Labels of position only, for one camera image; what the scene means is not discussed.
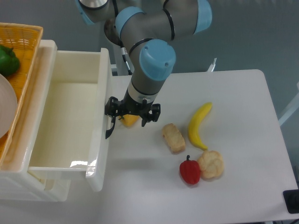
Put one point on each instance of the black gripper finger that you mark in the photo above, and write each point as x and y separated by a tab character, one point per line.
150	113
113	107

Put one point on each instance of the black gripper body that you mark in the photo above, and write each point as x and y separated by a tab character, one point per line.
129	106

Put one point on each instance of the black top drawer handle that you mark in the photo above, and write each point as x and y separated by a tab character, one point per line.
111	129

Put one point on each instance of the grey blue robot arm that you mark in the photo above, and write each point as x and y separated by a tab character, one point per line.
146	38

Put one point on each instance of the white plastic drawer cabinet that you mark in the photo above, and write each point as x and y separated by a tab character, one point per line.
14	177

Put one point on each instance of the yellow bell pepper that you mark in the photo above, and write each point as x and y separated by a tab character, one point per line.
128	120

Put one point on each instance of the oblong bread roll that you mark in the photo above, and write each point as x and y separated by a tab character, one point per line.
173	138

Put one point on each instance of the yellow banana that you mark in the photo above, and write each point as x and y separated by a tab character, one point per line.
194	124

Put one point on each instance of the red bell pepper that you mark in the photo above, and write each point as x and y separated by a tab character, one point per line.
190	171

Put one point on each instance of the round knotted bread bun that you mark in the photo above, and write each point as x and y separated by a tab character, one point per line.
211	164

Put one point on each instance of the white round plate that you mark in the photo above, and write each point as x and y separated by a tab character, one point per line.
8	105

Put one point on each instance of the orange woven basket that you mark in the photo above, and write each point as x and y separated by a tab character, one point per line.
25	40

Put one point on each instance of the green bell pepper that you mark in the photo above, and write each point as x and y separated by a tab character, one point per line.
9	62

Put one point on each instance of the black device at table edge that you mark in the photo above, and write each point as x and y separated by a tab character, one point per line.
291	198

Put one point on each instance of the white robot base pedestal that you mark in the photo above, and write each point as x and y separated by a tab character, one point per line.
123	63

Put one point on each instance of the white frame leg right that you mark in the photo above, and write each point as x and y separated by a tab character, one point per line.
290	109

